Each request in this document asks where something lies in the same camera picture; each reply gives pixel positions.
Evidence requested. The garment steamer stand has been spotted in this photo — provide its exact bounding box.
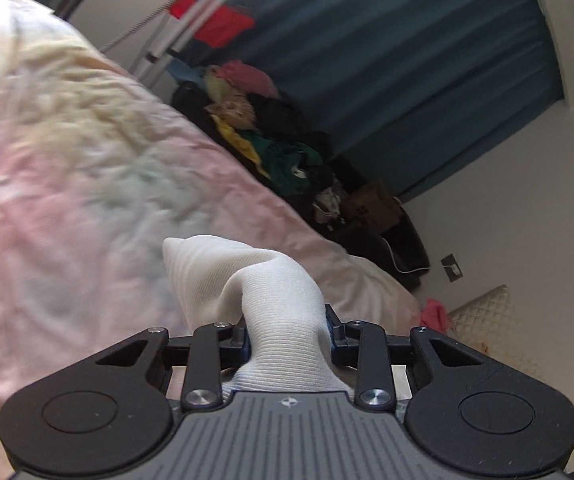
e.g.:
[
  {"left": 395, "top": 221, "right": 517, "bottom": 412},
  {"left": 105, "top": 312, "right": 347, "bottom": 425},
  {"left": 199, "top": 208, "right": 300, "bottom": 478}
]
[{"left": 99, "top": 0, "right": 253, "bottom": 86}]

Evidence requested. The pile of clothes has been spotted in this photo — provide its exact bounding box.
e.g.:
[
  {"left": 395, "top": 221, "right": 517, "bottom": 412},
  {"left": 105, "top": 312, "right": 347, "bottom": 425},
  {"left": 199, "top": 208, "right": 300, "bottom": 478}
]
[{"left": 167, "top": 59, "right": 363, "bottom": 233}]

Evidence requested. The white cable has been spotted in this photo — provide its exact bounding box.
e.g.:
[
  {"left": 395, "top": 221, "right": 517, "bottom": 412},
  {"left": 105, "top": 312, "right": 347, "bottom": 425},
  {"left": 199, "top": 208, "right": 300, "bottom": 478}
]
[{"left": 384, "top": 237, "right": 430, "bottom": 275}]

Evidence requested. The cream quilted cushion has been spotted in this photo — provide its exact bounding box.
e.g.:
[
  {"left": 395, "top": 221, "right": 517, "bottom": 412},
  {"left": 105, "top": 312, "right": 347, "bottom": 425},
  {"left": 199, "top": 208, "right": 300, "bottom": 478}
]
[{"left": 446, "top": 284, "right": 548, "bottom": 368}]

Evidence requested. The pink pastel bed blanket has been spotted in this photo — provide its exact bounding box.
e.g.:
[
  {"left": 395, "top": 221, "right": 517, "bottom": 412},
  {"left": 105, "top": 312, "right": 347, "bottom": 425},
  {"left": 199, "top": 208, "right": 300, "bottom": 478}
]
[{"left": 0, "top": 0, "right": 423, "bottom": 413}]

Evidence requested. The red garment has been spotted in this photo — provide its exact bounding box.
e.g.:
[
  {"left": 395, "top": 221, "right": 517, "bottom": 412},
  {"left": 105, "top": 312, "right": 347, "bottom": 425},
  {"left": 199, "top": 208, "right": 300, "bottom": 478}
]
[{"left": 169, "top": 0, "right": 257, "bottom": 47}]

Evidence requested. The pink cloth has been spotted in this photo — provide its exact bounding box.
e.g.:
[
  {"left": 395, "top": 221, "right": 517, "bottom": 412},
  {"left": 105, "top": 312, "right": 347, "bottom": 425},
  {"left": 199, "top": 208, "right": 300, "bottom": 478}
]
[{"left": 419, "top": 298, "right": 450, "bottom": 332}]

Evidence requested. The wall outlet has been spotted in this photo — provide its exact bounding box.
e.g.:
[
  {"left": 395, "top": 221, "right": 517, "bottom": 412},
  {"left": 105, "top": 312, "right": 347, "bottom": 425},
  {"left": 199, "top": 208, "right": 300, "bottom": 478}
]
[{"left": 441, "top": 254, "right": 464, "bottom": 281}]

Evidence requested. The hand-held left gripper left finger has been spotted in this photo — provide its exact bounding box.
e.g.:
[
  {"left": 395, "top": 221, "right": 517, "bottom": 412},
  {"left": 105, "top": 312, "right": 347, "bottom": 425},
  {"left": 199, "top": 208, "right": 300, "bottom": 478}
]
[{"left": 94, "top": 322, "right": 253, "bottom": 411}]

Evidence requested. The brown paper bag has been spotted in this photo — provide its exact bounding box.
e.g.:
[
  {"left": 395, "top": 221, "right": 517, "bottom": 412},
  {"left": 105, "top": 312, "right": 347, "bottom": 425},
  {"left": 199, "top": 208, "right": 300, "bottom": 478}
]
[{"left": 342, "top": 180, "right": 403, "bottom": 233}]

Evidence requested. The blue curtain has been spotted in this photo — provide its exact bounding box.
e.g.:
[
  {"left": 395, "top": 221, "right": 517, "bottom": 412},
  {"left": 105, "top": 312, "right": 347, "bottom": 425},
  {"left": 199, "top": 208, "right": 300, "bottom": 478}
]
[{"left": 167, "top": 0, "right": 568, "bottom": 201}]

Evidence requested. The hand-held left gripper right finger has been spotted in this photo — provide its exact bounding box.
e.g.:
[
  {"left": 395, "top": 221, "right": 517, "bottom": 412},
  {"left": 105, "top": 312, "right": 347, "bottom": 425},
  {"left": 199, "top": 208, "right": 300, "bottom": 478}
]
[{"left": 323, "top": 304, "right": 493, "bottom": 411}]

